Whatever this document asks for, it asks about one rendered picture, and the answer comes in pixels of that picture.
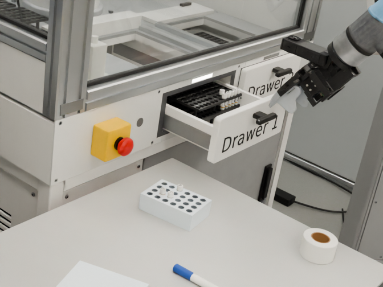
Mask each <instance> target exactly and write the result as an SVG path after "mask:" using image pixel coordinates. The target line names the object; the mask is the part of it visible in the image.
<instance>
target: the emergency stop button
mask: <svg viewBox="0 0 383 287"><path fill-rule="evenodd" d="M132 150H133V140H132V139H131V138H129V137H125V138H123V139H122V140H121V141H120V142H119V143H118V146H117V151H118V153H119V154H120V155H122V156H126V155H128V154H130V153H131V151H132Z"/></svg>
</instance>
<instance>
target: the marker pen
mask: <svg viewBox="0 0 383 287"><path fill-rule="evenodd" d="M173 272H175V273H177V274H179V275H180V276H182V277H184V278H186V279H188V280H189V281H192V282H194V283H195V284H197V285H199V286H201V287H218V286H216V285H214V284H212V283H211V282H209V281H207V280H205V279H204V278H202V277H200V276H198V275H196V274H195V273H193V272H192V271H190V270H188V269H186V268H184V267H182V266H181V265H179V264H175V265H174V267H173Z"/></svg>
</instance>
